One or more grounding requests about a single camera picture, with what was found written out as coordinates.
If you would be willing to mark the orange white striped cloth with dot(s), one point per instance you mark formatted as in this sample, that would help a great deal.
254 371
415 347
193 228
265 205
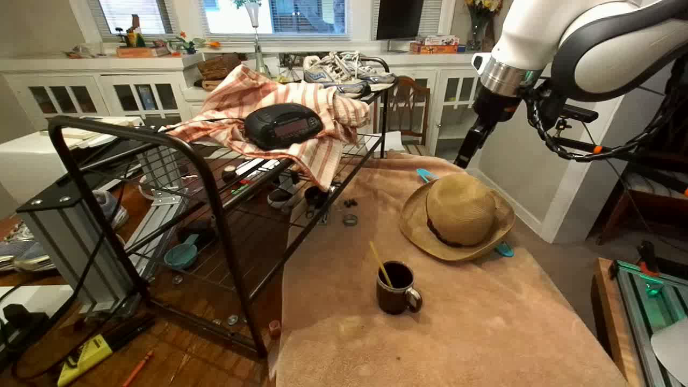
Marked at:
314 104

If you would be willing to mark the wooden stick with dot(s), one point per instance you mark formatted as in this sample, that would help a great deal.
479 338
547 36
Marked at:
379 258

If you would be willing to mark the brown wooden chair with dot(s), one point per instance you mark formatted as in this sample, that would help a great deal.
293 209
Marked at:
408 108

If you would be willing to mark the dark brown mug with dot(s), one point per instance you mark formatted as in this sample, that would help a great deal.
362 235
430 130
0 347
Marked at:
393 294

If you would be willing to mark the tan straw hat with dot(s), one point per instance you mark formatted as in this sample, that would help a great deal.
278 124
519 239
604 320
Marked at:
458 211

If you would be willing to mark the grey white sneaker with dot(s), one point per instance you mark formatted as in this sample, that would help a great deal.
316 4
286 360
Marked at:
373 70
334 77

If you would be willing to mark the black metal shelf rack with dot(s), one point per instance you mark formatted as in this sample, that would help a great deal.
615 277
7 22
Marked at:
215 195

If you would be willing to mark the tall white glass-door cabinet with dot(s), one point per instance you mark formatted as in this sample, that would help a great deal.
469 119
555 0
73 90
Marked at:
455 99

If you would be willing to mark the orange box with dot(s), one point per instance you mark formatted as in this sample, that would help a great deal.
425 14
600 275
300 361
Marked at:
436 48

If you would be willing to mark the teal bowl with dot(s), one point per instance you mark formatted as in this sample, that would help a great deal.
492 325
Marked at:
181 256

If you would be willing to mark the silver lamp stand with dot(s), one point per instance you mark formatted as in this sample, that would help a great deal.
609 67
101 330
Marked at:
257 40

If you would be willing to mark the brown wicker basket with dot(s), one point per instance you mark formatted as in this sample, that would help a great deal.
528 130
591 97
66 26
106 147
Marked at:
218 67

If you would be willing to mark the tan table cloth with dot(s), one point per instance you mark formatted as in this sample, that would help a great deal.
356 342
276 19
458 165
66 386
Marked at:
465 330

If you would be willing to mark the black monitor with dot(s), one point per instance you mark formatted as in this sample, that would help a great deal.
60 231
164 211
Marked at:
399 18

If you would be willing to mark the white slatted rack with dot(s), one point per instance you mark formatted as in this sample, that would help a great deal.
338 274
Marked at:
154 228

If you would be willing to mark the vase with flowers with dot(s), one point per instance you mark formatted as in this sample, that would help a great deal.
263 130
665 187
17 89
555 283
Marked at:
477 24

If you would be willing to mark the small colourful figurine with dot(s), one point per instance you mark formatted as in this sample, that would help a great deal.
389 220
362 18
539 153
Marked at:
133 36

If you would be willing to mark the orange pen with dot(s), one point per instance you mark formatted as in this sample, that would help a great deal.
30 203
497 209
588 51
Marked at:
135 369

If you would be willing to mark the grey ribbed box black lid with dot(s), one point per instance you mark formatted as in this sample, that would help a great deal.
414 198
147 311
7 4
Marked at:
78 249

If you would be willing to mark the long white glass-door cabinet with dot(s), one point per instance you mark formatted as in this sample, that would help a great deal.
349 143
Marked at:
92 77

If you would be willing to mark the brown wooden crate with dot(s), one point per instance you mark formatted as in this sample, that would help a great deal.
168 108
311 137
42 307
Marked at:
645 211

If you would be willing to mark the yellow black tool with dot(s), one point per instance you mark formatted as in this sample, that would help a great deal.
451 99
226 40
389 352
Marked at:
84 356

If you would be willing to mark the blue grey sneaker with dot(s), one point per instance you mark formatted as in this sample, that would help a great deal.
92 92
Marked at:
24 249

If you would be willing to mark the black camera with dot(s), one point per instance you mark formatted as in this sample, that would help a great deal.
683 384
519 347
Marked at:
582 113

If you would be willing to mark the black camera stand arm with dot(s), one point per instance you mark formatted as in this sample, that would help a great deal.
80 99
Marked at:
645 160

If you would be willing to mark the teal metal frame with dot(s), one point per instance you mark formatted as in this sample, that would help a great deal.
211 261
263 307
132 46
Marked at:
647 302

